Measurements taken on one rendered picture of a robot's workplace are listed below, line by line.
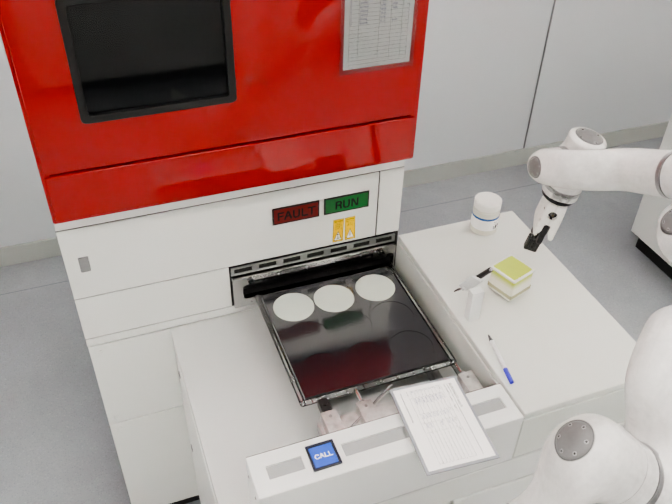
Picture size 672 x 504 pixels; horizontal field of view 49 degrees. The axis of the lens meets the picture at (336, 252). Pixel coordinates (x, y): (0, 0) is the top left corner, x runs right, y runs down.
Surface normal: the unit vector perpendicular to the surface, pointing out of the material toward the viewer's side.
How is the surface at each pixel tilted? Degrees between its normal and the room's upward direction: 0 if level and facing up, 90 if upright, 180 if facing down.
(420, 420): 0
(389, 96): 90
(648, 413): 85
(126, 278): 90
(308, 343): 0
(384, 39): 90
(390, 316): 0
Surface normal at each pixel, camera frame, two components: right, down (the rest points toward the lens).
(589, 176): -0.34, 0.25
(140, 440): 0.35, 0.60
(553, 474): -0.97, 0.00
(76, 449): 0.02, -0.78
